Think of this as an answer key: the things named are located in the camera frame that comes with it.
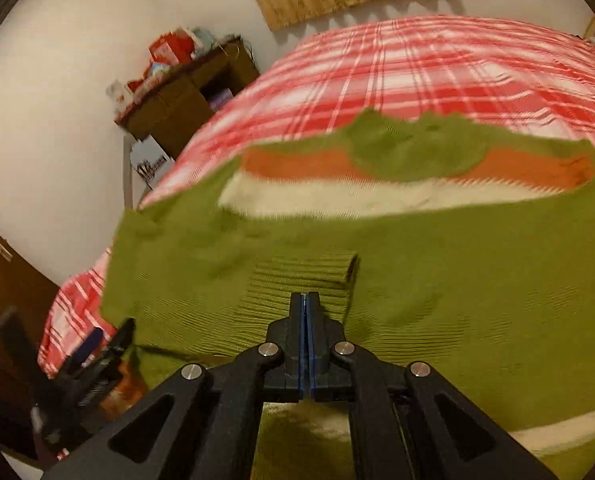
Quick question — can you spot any red and white clutter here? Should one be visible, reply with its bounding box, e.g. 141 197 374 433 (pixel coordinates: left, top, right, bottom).
148 30 195 67

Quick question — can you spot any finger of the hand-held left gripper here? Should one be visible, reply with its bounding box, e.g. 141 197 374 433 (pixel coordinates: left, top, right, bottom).
0 305 47 397
62 316 137 381

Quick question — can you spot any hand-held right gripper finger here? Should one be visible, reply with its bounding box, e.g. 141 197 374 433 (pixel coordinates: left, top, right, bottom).
42 291 307 480
307 291 558 480

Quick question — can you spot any brown wooden nightstand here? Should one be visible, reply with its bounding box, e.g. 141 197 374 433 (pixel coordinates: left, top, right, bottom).
115 35 261 159

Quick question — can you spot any green striped knit sweater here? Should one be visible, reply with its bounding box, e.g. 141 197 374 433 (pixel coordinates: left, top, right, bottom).
100 108 595 480

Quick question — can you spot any grey metal pole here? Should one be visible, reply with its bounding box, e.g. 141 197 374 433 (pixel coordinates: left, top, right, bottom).
122 135 134 209

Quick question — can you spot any orange patterned cloth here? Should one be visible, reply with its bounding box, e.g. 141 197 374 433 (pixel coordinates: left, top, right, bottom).
100 360 150 422

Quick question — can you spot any red plaid blanket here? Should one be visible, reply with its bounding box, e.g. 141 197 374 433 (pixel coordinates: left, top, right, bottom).
38 15 595 380

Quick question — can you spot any brown wooden door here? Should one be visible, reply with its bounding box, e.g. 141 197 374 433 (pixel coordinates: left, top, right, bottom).
0 210 61 457

